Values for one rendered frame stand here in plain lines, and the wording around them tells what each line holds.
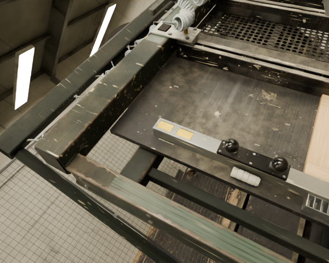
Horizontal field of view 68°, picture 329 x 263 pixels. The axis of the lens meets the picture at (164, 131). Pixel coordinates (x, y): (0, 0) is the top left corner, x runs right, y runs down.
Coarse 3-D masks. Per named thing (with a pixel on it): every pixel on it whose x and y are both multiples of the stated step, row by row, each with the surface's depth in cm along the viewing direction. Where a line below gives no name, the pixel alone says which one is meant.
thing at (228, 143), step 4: (228, 140) 61; (232, 140) 61; (236, 140) 61; (224, 144) 62; (228, 144) 61; (232, 144) 60; (236, 144) 60; (224, 148) 62; (228, 148) 61; (232, 148) 60; (236, 148) 60; (228, 152) 62; (232, 152) 61; (236, 152) 71
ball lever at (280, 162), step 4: (276, 160) 57; (280, 160) 57; (284, 160) 57; (272, 164) 58; (276, 164) 57; (280, 164) 56; (284, 164) 56; (288, 164) 57; (272, 168) 67; (276, 168) 57; (280, 168) 56; (284, 168) 56; (280, 172) 57
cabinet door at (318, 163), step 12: (324, 96) 87; (324, 108) 84; (324, 120) 81; (312, 132) 80; (324, 132) 78; (312, 144) 75; (324, 144) 75; (312, 156) 73; (324, 156) 72; (312, 168) 70; (324, 168) 70; (324, 180) 68
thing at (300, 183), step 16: (160, 128) 80; (176, 128) 79; (176, 144) 80; (192, 144) 75; (208, 144) 75; (224, 160) 73; (272, 176) 67; (288, 176) 67; (304, 176) 67; (304, 192) 65; (320, 192) 64
